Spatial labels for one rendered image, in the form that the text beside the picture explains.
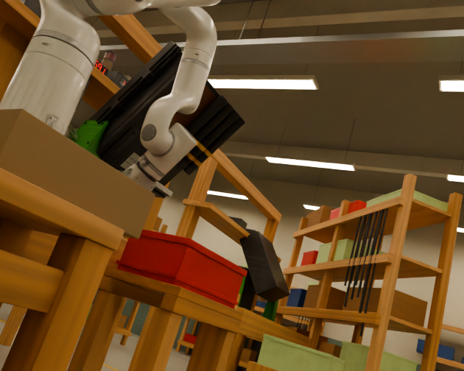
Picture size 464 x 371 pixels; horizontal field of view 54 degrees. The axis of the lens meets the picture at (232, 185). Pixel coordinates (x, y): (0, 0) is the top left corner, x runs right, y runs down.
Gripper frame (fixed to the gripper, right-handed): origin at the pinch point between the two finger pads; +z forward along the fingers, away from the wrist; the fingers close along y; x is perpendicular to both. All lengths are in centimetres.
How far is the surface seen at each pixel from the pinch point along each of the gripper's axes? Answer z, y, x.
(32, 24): -17, -19, 71
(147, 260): -2.0, 0.7, -22.6
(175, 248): -10.0, 0.5, -26.2
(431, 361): -34, 288, -44
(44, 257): 15.1, -14.0, -10.9
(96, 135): -7.2, 3.7, 33.3
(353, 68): -231, 429, 305
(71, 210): -12, -42, -38
